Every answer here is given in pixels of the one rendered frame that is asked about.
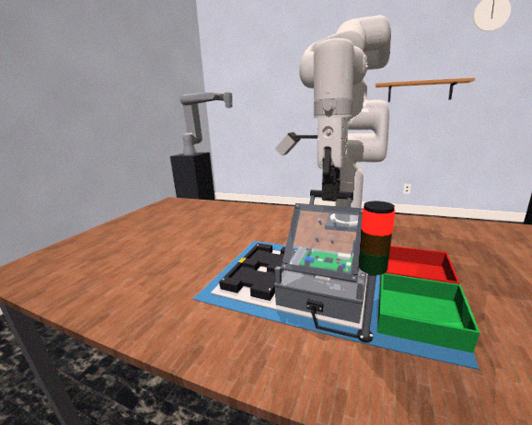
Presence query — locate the red bin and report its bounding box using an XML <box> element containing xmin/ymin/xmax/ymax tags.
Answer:
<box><xmin>386</xmin><ymin>246</ymin><xmax>460</xmax><ymax>284</ymax></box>

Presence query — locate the green bin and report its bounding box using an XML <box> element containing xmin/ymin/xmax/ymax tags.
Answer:
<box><xmin>377</xmin><ymin>273</ymin><xmax>480</xmax><ymax>353</ymax></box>

